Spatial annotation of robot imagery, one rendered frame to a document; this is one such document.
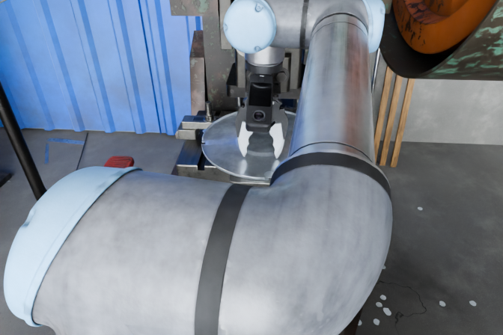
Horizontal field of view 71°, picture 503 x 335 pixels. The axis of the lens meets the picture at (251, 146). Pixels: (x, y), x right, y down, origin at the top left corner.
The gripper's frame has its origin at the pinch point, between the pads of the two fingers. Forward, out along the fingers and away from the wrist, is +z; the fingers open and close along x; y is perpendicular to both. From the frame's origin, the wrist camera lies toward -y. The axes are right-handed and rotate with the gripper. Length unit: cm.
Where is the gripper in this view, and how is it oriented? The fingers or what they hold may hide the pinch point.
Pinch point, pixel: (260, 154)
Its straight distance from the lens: 75.6
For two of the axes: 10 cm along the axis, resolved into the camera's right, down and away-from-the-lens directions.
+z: -0.2, 8.4, 5.4
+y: 0.6, -5.4, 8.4
